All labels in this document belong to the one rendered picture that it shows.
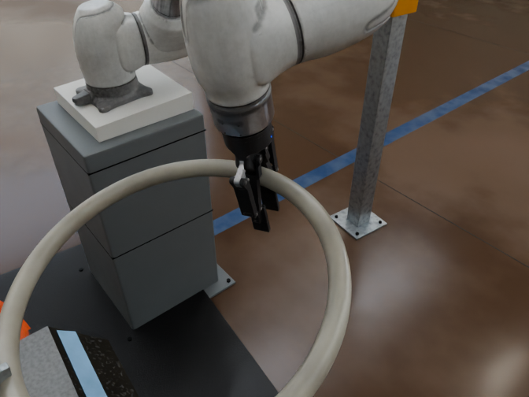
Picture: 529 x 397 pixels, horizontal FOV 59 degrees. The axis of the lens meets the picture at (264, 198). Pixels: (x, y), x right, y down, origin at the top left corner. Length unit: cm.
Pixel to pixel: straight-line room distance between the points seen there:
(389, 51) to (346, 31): 123
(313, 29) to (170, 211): 113
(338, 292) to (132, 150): 97
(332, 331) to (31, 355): 55
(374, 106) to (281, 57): 137
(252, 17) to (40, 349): 66
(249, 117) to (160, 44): 85
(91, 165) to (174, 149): 27
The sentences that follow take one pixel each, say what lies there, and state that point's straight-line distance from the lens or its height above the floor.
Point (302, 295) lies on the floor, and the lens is 197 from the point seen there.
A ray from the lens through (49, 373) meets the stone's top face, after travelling 89.
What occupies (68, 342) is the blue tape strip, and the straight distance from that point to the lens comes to 94.
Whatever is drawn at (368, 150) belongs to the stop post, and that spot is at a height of 44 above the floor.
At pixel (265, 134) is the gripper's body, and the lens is 67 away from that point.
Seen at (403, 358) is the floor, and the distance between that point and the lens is 186.
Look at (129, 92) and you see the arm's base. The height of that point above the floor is 88.
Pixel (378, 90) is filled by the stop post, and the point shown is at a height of 71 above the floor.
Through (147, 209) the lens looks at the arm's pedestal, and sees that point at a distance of 157.
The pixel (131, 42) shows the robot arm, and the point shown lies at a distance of 145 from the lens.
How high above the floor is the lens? 150
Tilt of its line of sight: 38 degrees down
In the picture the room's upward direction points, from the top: straight up
